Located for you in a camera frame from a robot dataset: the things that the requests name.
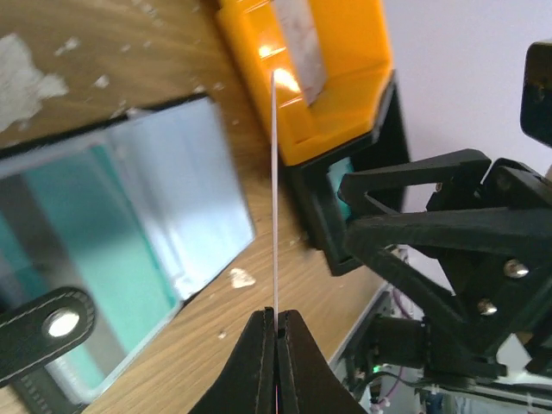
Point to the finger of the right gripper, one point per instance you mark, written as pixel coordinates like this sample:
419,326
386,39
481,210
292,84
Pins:
396,253
458,173

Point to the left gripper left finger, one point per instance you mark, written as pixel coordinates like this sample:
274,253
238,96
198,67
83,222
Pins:
247,383

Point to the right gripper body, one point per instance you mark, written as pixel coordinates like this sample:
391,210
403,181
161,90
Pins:
488,224

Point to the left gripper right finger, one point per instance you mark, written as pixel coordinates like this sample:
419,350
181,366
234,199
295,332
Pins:
306,384

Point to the black leather card holder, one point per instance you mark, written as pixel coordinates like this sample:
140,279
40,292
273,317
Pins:
141,212

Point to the white pink credit card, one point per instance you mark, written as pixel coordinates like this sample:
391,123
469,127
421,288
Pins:
275,204

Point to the teal credit card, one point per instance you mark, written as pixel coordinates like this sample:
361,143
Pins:
69,222

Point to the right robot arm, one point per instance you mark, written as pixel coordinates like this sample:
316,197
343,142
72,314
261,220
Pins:
400,341

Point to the white pink cards stack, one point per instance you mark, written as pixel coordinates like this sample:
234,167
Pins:
299,29

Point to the black bin right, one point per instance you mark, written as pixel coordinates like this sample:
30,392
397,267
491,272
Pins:
314,184

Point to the orange bin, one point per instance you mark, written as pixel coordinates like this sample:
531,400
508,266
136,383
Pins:
357,56

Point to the aluminium front rail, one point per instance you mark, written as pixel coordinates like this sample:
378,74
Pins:
353,362

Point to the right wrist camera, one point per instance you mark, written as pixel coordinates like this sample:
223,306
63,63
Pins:
535,110

